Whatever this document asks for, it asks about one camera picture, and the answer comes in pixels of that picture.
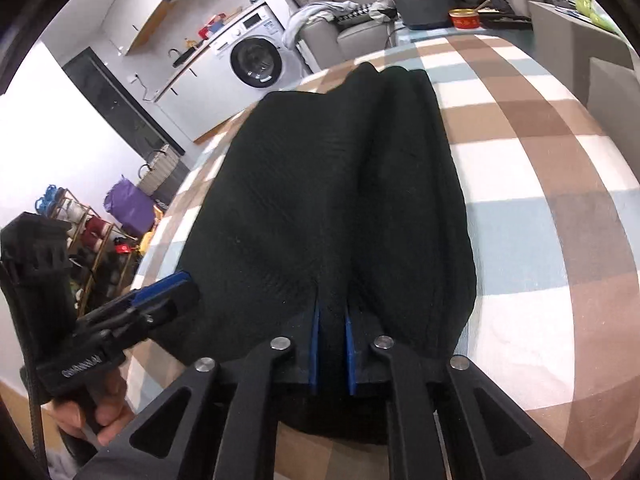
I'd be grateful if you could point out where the woven laundry basket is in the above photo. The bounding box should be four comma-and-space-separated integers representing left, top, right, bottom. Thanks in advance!
137, 144, 180, 198

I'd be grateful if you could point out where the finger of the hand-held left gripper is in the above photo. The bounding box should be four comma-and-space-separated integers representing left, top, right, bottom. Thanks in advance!
75, 270, 193, 331
100, 285, 202, 356

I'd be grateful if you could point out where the red bowl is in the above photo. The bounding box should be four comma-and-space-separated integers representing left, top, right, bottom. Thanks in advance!
447, 8, 481, 32

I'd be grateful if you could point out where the white wall cabinet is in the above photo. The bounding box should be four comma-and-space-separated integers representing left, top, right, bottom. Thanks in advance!
122, 0, 236, 56

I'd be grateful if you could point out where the wooden shoe rack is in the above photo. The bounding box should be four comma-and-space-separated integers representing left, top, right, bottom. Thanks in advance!
35, 185, 143, 321

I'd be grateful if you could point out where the purple bag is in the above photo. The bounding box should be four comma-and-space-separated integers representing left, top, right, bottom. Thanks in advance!
102, 175, 156, 236

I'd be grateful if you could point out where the plaid blanket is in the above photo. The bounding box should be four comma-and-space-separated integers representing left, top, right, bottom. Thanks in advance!
122, 35, 640, 480

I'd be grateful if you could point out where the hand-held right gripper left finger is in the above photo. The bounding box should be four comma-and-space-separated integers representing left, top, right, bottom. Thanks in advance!
75, 307, 321, 480

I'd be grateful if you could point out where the dark glass door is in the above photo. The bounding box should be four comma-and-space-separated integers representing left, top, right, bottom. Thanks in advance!
62, 47, 188, 161

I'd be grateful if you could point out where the person's left hand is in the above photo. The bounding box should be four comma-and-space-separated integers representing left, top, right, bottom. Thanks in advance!
50, 367, 136, 448

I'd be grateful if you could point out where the black bag on sofa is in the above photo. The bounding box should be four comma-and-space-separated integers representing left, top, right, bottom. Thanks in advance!
390, 0, 456, 31

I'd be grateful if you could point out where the white cabinet with wood trim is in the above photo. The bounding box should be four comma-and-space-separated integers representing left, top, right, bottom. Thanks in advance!
152, 42, 253, 145

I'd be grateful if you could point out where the light grey garment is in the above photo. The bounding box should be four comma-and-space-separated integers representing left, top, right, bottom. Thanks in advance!
282, 2, 361, 48

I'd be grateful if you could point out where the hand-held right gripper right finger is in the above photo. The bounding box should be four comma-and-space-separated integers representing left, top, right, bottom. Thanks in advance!
345, 307, 593, 480

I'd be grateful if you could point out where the black knit sweater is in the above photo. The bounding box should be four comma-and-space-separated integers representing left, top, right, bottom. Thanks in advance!
175, 61, 478, 446

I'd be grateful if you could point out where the black food tray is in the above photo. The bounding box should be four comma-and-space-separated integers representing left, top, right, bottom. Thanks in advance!
477, 10, 533, 30

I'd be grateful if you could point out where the white washing machine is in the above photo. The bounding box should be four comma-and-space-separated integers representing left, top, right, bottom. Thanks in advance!
210, 0, 308, 103

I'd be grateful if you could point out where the grey sofa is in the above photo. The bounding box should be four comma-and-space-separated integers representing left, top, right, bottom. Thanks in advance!
282, 0, 531, 76

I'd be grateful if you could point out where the black white checked cloth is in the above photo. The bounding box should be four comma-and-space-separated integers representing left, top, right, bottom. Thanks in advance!
337, 5, 373, 26

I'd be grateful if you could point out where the grey side cabinet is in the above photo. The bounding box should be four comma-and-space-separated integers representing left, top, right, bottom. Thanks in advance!
527, 0, 640, 126

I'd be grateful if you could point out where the green packet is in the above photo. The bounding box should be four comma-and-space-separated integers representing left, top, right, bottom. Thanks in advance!
572, 0, 621, 33

